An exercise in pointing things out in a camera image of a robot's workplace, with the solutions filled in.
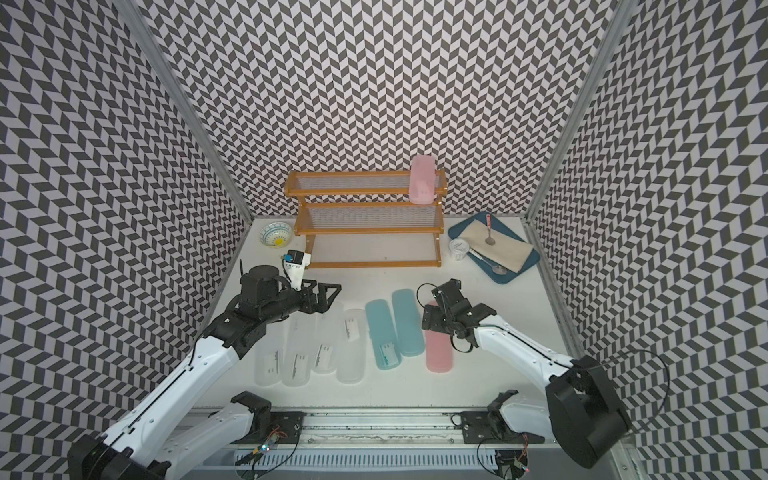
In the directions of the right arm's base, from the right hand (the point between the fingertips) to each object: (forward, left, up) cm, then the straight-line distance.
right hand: (440, 325), depth 86 cm
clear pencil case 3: (-6, +26, -4) cm, 27 cm away
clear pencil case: (-5, +41, -3) cm, 42 cm away
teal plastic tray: (+39, -10, -1) cm, 40 cm away
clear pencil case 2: (-4, +33, -3) cm, 33 cm away
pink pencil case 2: (+34, +5, +26) cm, 43 cm away
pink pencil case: (-5, 0, -4) cm, 7 cm away
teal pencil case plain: (+6, +10, -6) cm, 13 cm away
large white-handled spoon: (+21, -22, -3) cm, 30 cm away
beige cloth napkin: (+33, -24, -4) cm, 41 cm away
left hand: (+3, +30, +16) cm, 34 cm away
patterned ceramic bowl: (+37, +59, -2) cm, 70 cm away
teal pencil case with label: (-5, +16, -3) cm, 17 cm away
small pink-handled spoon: (+35, -22, -4) cm, 42 cm away
